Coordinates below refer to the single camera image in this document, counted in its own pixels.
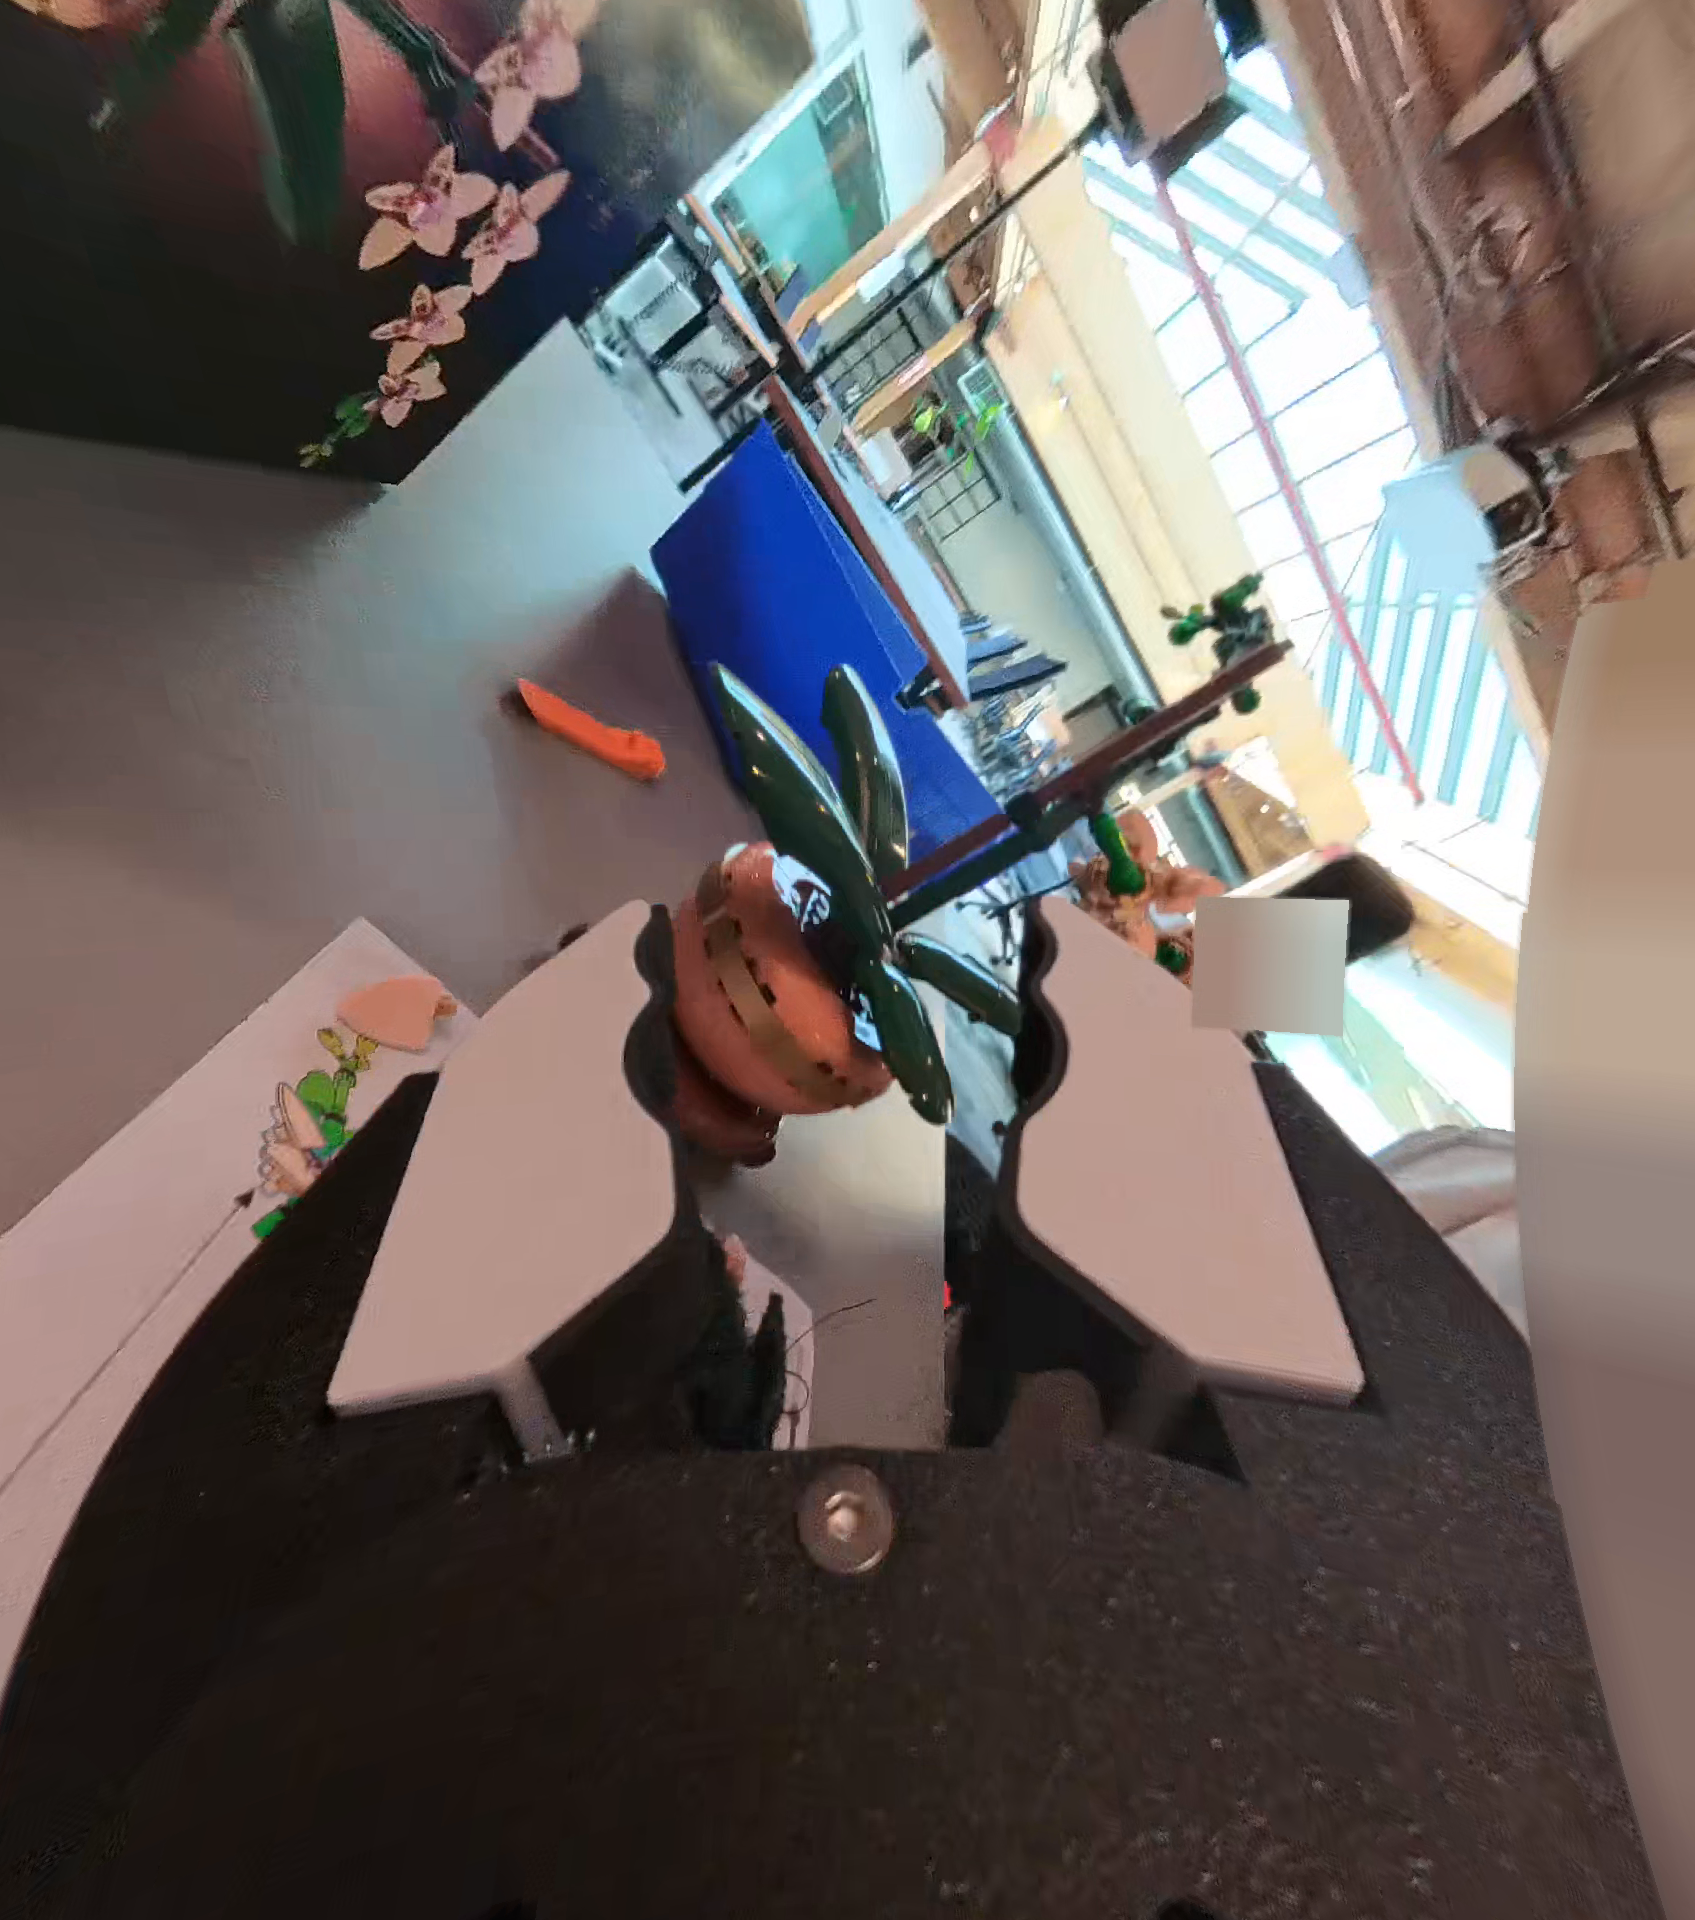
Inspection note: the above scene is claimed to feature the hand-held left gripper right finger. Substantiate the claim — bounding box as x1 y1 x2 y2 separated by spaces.
996 892 1368 1445

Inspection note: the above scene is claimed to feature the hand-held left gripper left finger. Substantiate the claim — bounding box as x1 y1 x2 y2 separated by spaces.
325 895 687 1464

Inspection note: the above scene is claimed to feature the brick orchid plant model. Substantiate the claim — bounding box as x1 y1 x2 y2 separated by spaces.
667 569 1298 1168

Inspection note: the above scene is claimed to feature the grey desk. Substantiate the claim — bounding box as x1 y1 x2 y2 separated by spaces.
0 318 968 1454

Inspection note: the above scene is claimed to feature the tan brick petal piece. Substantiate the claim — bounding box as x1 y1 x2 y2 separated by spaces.
335 972 459 1053

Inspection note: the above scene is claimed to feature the orange brick separator tool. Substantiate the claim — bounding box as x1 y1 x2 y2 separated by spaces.
513 675 669 784

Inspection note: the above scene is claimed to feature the white instruction booklet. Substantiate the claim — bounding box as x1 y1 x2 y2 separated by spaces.
0 914 495 1920

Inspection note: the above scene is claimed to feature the blue plastic bin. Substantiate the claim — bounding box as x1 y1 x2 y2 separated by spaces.
649 420 1016 863

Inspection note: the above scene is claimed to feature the black orchid print box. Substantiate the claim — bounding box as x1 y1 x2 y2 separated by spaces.
0 0 819 485

